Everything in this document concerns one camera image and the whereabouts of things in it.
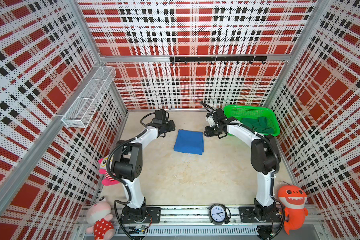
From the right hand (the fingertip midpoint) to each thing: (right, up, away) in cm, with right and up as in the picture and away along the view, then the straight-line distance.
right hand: (207, 133), depth 96 cm
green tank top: (+41, +6, +14) cm, 44 cm away
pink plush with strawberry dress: (-55, -38, -27) cm, 72 cm away
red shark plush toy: (+39, -30, -24) cm, 55 cm away
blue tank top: (-12, -6, +3) cm, 13 cm away
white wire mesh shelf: (-81, +12, -3) cm, 82 cm away
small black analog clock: (+2, -38, -24) cm, 45 cm away
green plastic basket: (+29, +16, +22) cm, 40 cm away
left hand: (-23, +4, +1) cm, 23 cm away
